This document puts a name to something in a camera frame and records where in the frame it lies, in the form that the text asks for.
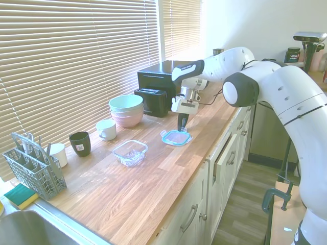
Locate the pink bottle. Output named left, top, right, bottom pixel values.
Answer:
left=315, top=50, right=326, bottom=72

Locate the pink bowl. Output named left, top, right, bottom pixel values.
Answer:
left=110, top=112, right=144, bottom=128

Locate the dark green clamp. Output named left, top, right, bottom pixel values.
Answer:
left=262, top=175, right=294, bottom=214

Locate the white kitchen cabinet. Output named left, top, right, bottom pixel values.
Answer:
left=153, top=102, right=256, bottom=245

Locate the silver stereo camera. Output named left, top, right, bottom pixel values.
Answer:
left=293, top=32, right=327, bottom=43

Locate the black cup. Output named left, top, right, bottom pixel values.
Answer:
left=68, top=131, right=92, bottom=158

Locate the mint green bowl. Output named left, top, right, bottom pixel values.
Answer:
left=108, top=94, right=144, bottom=113

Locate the tan window blind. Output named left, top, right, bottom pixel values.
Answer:
left=0, top=0, right=160, bottom=179
left=162, top=0, right=202, bottom=61

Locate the light wooden robot table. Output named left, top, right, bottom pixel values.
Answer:
left=270, top=182, right=311, bottom=245

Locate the clear glass food container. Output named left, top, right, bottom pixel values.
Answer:
left=112, top=139, right=149, bottom=168

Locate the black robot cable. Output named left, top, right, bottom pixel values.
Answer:
left=198, top=59, right=258, bottom=106

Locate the white handleless cup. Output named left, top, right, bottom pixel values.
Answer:
left=47, top=143, right=68, bottom=168

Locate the black microwave oven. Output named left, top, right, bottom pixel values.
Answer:
left=137, top=60, right=205, bottom=112

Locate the black toaster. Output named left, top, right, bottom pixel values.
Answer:
left=134, top=87, right=169, bottom=118

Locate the cream bowl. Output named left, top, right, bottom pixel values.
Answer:
left=109, top=107, right=144, bottom=117

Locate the grey plastic cutlery basket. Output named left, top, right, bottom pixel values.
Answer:
left=2, top=132, right=67, bottom=200

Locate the stainless steel sink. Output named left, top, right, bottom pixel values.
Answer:
left=0, top=201, right=113, bottom=245

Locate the black Vega jar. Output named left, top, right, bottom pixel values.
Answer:
left=285, top=47, right=302, bottom=63

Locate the white mug with handle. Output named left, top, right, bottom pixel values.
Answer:
left=96, top=119, right=118, bottom=141

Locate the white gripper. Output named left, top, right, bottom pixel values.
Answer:
left=170, top=95, right=200, bottom=132

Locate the clear lid with teal seal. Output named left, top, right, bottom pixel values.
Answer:
left=160, top=129, right=194, bottom=148

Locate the green and yellow sponge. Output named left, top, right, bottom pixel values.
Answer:
left=4, top=183, right=39, bottom=210

